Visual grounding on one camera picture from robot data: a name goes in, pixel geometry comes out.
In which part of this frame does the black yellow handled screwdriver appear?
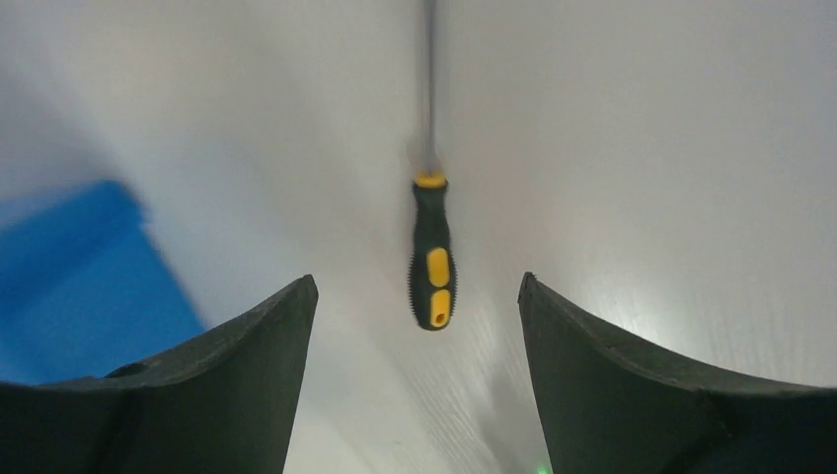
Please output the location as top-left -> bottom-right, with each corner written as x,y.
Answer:
408,1 -> 457,331

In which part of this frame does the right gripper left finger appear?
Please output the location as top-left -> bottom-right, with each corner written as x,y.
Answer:
1,276 -> 318,473

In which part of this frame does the blue plastic bin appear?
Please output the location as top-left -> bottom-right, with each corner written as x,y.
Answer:
1,181 -> 203,384

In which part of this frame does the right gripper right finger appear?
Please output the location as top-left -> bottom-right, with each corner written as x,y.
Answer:
518,274 -> 836,473

